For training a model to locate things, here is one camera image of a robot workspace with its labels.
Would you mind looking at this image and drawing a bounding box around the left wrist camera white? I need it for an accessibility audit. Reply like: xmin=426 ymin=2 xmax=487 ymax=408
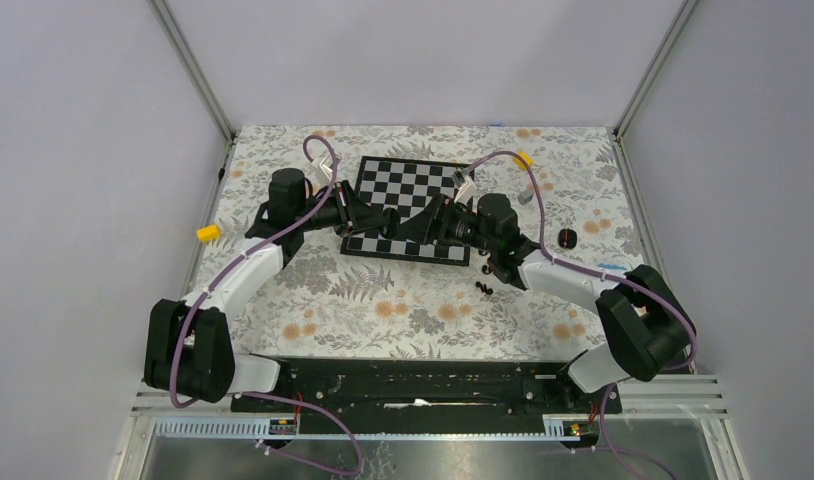
xmin=312 ymin=153 xmax=336 ymax=186

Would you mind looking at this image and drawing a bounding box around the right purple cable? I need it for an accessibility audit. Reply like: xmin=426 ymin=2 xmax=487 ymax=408
xmin=463 ymin=150 xmax=700 ymax=480

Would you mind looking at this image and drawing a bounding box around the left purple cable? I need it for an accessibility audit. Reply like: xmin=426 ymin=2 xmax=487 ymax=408
xmin=169 ymin=135 xmax=367 ymax=480

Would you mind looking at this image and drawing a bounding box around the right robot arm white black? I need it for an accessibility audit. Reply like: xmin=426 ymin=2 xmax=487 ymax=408
xmin=396 ymin=194 xmax=696 ymax=412

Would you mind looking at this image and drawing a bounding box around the black white checkerboard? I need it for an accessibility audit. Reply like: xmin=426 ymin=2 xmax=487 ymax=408
xmin=340 ymin=156 xmax=470 ymax=267

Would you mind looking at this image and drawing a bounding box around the black earbud pair lower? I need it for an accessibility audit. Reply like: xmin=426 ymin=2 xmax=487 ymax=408
xmin=475 ymin=282 xmax=494 ymax=295

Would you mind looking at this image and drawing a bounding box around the purple cable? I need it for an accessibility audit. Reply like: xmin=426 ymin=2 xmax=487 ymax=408
xmin=463 ymin=150 xmax=700 ymax=480
xmin=169 ymin=135 xmax=367 ymax=480

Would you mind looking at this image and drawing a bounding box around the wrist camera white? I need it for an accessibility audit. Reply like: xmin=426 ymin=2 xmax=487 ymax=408
xmin=312 ymin=153 xmax=336 ymax=186
xmin=452 ymin=170 xmax=477 ymax=205

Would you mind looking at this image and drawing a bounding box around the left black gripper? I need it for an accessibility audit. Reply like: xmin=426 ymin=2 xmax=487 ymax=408
xmin=294 ymin=179 xmax=389 ymax=237

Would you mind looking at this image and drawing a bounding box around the floral patterned table mat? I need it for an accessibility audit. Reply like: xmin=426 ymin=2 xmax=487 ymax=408
xmin=196 ymin=125 xmax=645 ymax=361

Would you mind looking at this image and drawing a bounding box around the yellow block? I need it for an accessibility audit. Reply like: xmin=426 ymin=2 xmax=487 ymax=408
xmin=196 ymin=224 xmax=222 ymax=243
xmin=514 ymin=152 xmax=533 ymax=170

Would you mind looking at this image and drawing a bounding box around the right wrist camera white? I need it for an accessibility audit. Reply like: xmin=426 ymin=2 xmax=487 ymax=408
xmin=452 ymin=170 xmax=477 ymax=205

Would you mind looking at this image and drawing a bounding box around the yellow block right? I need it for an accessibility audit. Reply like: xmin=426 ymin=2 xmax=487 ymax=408
xmin=514 ymin=152 xmax=533 ymax=170

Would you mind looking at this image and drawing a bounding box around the yellow block left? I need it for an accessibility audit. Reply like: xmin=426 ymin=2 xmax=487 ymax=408
xmin=196 ymin=224 xmax=222 ymax=243

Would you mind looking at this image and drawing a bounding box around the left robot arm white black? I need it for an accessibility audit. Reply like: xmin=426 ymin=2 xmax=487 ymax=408
xmin=143 ymin=168 xmax=400 ymax=411

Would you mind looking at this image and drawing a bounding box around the black earbud charging case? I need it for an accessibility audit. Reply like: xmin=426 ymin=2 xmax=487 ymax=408
xmin=557 ymin=228 xmax=578 ymax=250

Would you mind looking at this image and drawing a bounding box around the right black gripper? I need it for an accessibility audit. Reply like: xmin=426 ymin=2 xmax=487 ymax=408
xmin=393 ymin=192 xmax=497 ymax=254

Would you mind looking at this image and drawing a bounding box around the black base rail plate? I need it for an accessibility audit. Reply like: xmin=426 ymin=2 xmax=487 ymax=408
xmin=213 ymin=357 xmax=622 ymax=435

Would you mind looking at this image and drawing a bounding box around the small grey block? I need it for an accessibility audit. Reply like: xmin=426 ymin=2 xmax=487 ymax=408
xmin=517 ymin=190 xmax=535 ymax=205

